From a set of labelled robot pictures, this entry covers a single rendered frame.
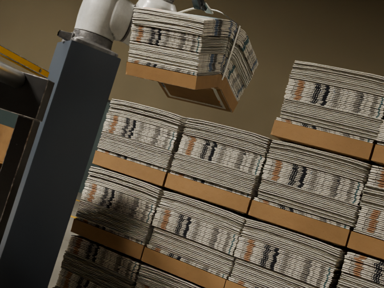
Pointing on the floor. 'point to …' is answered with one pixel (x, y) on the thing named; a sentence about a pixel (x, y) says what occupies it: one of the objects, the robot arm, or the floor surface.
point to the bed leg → (15, 166)
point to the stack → (248, 170)
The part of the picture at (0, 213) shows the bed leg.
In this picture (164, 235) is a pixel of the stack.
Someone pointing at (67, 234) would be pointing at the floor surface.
